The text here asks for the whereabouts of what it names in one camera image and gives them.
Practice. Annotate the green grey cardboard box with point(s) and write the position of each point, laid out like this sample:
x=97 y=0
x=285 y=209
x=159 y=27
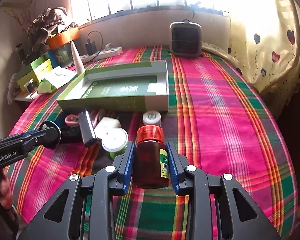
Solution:
x=129 y=87

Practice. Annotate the white charger adapter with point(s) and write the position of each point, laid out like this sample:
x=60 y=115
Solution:
x=104 y=125

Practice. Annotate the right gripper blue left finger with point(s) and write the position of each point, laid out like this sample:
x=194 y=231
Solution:
x=120 y=183

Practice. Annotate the white tissue pack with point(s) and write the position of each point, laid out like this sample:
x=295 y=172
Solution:
x=55 y=79

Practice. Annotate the green yellow boxes stack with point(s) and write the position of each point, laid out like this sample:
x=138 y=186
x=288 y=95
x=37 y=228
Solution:
x=35 y=71

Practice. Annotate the amber bottle red cap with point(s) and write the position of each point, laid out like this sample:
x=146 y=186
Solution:
x=150 y=165

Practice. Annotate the white cosmetic tube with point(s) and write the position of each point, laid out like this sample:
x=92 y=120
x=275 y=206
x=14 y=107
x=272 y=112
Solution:
x=77 y=60

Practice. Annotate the person's left hand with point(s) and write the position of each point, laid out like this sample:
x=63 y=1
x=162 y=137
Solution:
x=6 y=195

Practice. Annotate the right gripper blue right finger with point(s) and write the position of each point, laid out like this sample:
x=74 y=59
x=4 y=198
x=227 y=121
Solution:
x=181 y=184

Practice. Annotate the green thread spool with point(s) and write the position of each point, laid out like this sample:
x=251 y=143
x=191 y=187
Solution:
x=115 y=142

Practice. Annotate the yellow heart pattern curtain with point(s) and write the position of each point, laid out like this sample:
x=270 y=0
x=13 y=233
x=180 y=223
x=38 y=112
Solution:
x=264 y=47

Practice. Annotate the plaid pink green tablecloth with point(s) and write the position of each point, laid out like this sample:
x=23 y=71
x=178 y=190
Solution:
x=214 y=119

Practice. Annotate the black charger with cable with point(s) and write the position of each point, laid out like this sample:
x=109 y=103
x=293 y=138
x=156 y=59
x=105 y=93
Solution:
x=91 y=46

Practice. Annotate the orange planter with dried plant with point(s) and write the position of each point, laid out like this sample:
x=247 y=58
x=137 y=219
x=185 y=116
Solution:
x=48 y=24

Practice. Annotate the black round magnetic holder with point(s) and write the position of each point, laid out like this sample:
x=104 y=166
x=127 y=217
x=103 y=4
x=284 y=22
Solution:
x=69 y=134

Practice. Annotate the blue rectangular device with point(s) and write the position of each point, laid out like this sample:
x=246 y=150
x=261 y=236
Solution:
x=87 y=130

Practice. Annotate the white round cap container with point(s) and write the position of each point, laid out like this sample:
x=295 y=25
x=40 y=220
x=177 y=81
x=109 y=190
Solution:
x=152 y=118

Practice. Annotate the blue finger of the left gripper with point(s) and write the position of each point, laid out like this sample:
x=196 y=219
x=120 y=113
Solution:
x=50 y=139
x=33 y=133

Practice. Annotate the small grey space heater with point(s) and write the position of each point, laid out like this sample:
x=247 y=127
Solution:
x=185 y=39

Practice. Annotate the white power strip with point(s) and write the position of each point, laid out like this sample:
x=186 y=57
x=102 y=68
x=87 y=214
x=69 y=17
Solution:
x=102 y=55

